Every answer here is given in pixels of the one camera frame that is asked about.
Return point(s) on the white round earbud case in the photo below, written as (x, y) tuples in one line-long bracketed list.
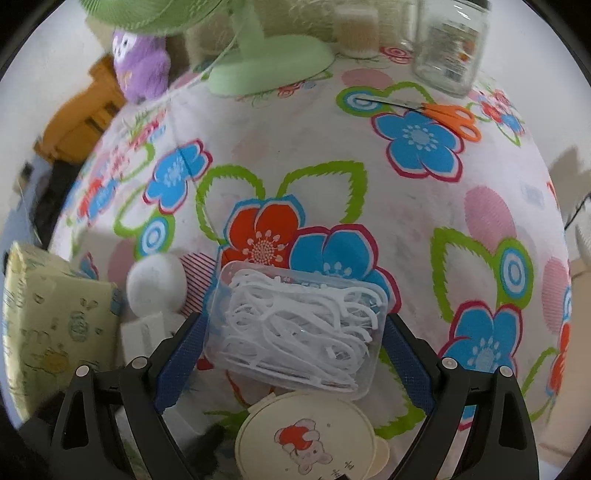
[(156, 283)]

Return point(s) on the cotton swab container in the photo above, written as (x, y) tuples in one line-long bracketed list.
[(356, 28)]

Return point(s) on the purple plush bunny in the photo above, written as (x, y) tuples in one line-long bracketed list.
[(141, 64)]

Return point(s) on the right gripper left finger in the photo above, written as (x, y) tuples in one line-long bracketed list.
[(86, 443)]

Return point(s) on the glass mug jar green lid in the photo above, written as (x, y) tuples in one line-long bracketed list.
[(449, 42)]

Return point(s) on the orange handled scissors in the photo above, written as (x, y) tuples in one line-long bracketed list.
[(456, 118)]

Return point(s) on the green desk fan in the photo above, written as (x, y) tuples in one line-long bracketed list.
[(252, 62)]

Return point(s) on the white charger adapter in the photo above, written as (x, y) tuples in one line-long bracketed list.
[(142, 336)]

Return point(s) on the floral tablecloth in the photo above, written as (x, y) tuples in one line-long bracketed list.
[(466, 237)]

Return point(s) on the round cream compact mirror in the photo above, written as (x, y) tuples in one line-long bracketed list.
[(308, 436)]

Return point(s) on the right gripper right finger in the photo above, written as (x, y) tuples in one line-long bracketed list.
[(500, 443)]

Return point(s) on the white standing fan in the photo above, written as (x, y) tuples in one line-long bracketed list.
[(583, 240)]

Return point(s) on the yellow fabric storage box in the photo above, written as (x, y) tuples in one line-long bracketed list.
[(56, 318)]

